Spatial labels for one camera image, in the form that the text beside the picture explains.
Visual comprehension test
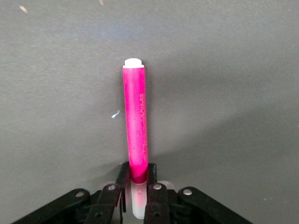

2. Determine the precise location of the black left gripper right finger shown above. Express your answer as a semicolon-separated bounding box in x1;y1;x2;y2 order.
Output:
144;163;253;224

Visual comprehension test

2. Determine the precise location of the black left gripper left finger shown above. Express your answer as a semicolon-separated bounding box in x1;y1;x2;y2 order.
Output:
11;162;131;224

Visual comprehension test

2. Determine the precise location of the pink marker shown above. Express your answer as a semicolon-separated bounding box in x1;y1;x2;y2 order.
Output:
121;57;150;220

